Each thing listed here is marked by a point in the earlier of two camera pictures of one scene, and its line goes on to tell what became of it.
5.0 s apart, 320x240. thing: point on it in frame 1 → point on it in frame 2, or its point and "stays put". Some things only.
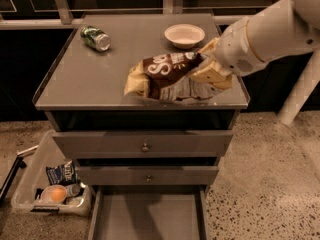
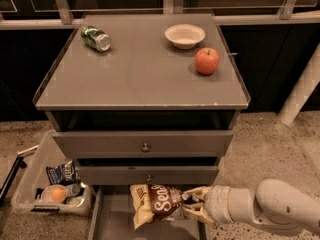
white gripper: x=237 y=48 → x=217 y=202
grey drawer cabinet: x=94 y=119 stays put
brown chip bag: x=168 y=77 → x=150 y=201
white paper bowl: x=185 y=36 stays put
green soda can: x=94 y=37 stays put
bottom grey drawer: x=150 y=213 stays put
